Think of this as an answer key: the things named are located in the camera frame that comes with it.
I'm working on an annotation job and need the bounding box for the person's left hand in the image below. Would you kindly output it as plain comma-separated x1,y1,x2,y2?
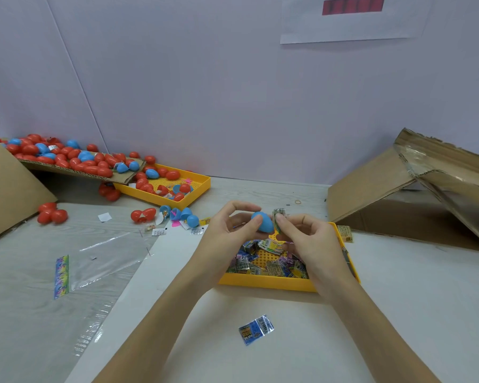
185,202,268,292

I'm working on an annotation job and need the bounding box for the person's right hand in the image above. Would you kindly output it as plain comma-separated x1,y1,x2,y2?
273,213,357,302

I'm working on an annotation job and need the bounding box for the single blue plastic egg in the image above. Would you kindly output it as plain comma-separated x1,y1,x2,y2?
251,211,276,235

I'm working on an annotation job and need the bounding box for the blue packet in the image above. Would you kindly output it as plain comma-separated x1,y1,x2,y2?
238,314,276,346

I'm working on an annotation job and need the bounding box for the pile of plastic eggs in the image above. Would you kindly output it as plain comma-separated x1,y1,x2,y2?
0,134,212,230

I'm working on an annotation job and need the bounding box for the person's right forearm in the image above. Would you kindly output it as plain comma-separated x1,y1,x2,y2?
327,283,442,383

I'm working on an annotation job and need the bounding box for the yellow plastic tray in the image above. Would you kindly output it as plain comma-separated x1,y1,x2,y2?
217,219,360,294

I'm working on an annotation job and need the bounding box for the yellow tray under eggs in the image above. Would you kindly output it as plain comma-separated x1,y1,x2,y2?
115,165,212,209

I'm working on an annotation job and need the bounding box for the torn flattened cardboard box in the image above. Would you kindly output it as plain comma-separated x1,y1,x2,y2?
326,127,479,252

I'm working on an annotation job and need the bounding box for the clear bag with coloured label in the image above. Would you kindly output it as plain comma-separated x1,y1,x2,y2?
53,231,153,300

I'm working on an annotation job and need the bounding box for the brown cardboard sheet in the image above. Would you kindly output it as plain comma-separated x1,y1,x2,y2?
20,159,145,187

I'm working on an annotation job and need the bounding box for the tall brown cardboard box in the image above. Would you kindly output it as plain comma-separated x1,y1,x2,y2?
0,123,59,246

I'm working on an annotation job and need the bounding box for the white paper sign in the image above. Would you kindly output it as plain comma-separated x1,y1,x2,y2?
280,0,432,45

